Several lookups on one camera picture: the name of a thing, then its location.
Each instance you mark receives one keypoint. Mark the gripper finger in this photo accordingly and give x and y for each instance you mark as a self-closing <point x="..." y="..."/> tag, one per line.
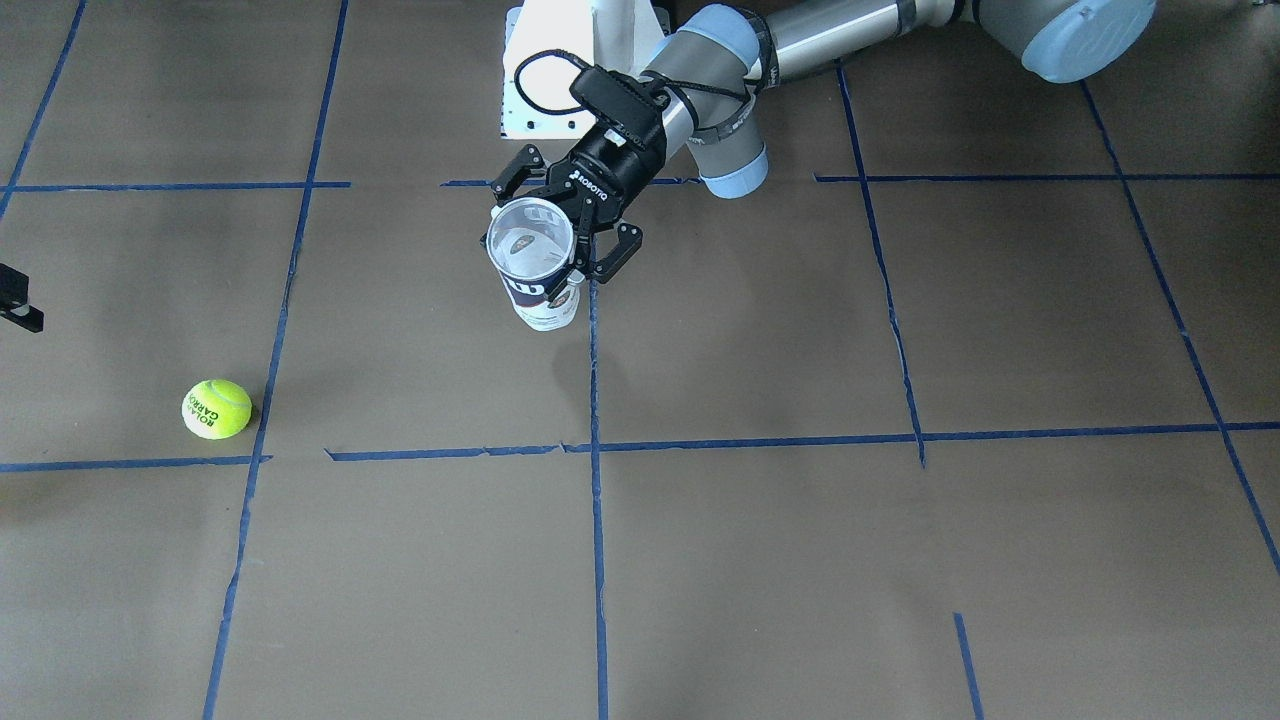
<point x="588" y="260"/>
<point x="512" y="217"/>
<point x="15" y="305"/>

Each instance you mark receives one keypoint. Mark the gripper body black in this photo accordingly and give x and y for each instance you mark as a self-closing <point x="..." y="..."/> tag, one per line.
<point x="612" y="170"/>

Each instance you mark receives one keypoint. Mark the clear tennis ball tube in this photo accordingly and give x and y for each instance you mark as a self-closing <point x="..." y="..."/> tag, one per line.
<point x="530" y="243"/>

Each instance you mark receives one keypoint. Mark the yellow tennis ball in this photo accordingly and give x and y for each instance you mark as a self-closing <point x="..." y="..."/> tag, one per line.
<point x="216" y="409"/>

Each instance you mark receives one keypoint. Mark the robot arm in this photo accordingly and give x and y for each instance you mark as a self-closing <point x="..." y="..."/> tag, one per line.
<point x="730" y="46"/>

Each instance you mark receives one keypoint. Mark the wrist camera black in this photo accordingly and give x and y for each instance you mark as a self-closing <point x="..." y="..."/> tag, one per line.
<point x="617" y="100"/>

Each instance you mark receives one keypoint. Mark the white camera post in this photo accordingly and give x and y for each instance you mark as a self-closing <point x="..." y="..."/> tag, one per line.
<point x="549" y="43"/>

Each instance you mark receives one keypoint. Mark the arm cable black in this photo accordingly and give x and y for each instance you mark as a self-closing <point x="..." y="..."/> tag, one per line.
<point x="665" y="90"/>

